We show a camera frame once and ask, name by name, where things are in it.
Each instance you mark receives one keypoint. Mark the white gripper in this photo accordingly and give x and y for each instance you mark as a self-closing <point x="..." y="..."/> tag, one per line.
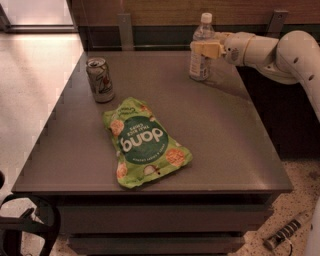
<point x="234" y="49"/>

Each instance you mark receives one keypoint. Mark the clear plastic water bottle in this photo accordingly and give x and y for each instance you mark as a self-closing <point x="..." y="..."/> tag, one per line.
<point x="199" y="69"/>

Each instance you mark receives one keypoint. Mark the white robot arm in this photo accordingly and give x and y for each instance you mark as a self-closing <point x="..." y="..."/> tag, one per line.
<point x="295" y="58"/>

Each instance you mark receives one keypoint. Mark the green rice chip bag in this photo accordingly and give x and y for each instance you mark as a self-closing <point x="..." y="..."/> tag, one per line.
<point x="144" y="149"/>

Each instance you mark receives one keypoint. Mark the silver soda can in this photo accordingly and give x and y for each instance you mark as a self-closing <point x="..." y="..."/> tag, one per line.
<point x="99" y="79"/>

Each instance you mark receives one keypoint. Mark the white power strip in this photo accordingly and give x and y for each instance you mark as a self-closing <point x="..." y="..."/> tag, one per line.
<point x="287" y="231"/>

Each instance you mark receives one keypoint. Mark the grey upper drawer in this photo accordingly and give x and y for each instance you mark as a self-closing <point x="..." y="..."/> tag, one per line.
<point x="163" y="219"/>

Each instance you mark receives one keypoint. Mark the grey drawer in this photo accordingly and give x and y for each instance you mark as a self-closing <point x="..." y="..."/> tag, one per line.
<point x="131" y="246"/>
<point x="163" y="219"/>

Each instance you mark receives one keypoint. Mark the grey lower drawer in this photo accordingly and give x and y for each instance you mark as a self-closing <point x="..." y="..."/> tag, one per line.
<point x="131" y="246"/>

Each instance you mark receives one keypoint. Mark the black chair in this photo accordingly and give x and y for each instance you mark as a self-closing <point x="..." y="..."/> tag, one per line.
<point x="43" y="221"/>

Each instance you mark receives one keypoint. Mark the right metal wall bracket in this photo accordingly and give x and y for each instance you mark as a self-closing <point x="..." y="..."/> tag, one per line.
<point x="276" y="23"/>

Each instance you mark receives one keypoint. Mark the metal wall bracket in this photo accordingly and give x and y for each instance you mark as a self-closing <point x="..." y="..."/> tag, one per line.
<point x="276" y="23"/>
<point x="125" y="32"/>

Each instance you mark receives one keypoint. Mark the left metal wall bracket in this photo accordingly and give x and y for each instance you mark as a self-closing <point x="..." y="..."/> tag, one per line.
<point x="125" y="32"/>

